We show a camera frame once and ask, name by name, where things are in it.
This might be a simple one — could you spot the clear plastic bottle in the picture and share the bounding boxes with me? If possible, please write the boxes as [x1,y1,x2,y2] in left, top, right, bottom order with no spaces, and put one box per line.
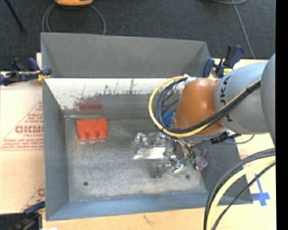
[132,132,169,162]

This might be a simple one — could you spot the grey metal bin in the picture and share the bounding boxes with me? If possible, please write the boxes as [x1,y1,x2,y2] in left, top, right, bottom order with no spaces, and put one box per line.
[40,32,253,221]

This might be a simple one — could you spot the blue rounded object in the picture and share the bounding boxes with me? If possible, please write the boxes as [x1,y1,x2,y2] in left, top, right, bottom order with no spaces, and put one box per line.
[161,110,175,129]

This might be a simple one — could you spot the orange toy building block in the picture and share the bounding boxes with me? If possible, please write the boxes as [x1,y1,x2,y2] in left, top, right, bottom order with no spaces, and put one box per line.
[76,118,108,141]

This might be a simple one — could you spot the brown cardboard board red print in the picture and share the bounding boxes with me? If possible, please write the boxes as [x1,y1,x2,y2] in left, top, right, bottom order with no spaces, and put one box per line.
[0,70,47,216]

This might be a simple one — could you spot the black cylinder on white bracket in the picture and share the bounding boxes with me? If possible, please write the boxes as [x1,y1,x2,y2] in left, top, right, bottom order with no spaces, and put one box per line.
[209,132,237,144]

